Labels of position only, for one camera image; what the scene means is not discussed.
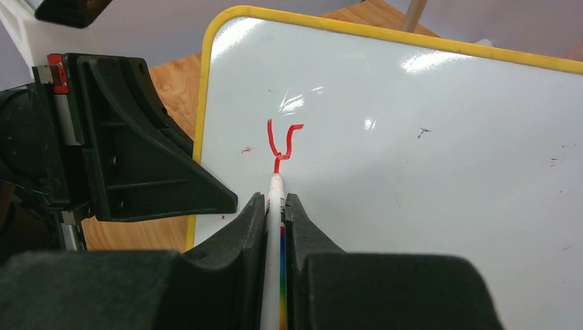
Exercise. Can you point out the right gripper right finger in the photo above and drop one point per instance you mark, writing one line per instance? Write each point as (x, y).
(330, 288)

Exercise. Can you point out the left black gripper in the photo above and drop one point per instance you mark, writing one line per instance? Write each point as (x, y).
(140, 162)

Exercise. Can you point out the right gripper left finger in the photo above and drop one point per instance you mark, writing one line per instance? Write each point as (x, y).
(215, 285)

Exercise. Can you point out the white red marker pen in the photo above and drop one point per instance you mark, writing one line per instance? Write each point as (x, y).
(274, 299)

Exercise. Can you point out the yellow framed whiteboard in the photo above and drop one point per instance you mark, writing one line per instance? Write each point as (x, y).
(408, 143)

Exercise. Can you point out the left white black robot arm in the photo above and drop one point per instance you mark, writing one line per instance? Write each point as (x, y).
(26, 222)

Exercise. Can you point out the white clothes rack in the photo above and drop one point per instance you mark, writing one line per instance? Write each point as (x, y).
(413, 15)

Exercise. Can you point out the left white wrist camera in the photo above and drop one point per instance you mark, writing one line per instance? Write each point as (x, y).
(39, 28)

